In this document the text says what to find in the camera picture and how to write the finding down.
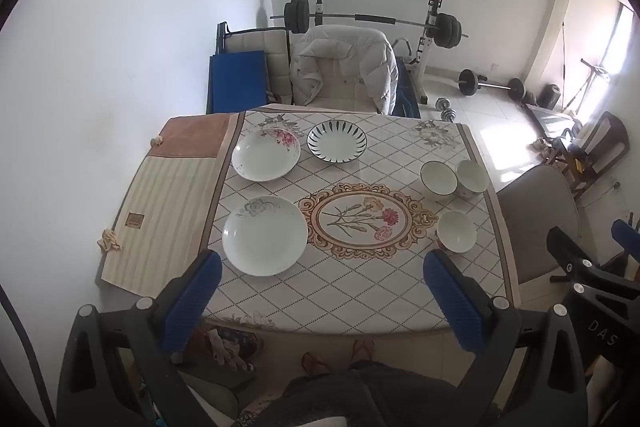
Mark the plain white bowl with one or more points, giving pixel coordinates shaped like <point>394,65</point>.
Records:
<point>456,232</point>

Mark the beige striped placemat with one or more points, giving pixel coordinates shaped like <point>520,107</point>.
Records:
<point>169,208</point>

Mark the white bowl blue pattern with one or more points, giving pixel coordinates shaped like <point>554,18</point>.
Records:
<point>472,179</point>

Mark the dark wooden chair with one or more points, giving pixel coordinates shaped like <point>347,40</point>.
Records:
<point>602,149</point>

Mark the grey upholstered chair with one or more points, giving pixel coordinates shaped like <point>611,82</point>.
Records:
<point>539,200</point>

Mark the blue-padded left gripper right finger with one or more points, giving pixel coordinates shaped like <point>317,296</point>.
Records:
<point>550,388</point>

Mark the white plate blue leaf pattern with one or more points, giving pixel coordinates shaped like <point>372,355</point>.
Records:
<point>336,141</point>

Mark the patterned tablecloth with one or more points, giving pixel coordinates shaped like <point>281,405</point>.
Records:
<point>370,223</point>

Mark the white puffer jacket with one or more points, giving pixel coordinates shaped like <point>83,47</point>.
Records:
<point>344,67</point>

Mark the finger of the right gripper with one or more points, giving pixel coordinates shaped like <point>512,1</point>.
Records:
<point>575,263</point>
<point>627,237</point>

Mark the blue folded mat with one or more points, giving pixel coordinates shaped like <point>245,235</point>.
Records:
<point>237,81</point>

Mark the white plate grey flower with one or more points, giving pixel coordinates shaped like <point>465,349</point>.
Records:
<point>265,236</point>

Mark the white plate pink flowers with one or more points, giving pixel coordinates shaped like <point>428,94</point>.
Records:
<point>265,155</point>

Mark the chrome dumbbell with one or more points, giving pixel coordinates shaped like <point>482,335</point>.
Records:
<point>446,112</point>

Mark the barbell on floor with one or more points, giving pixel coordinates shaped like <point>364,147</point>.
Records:
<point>469,83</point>

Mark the barbell on rack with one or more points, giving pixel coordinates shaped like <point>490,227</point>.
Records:
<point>297,18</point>

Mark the white weight bench rack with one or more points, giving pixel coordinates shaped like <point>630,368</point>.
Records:
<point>415,64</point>

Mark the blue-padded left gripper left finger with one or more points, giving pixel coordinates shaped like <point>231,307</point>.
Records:
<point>94,387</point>

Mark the cream padded chair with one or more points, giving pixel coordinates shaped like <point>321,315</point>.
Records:
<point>277,45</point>

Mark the white bowl dark rim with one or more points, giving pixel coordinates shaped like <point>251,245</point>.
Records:
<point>438,179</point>

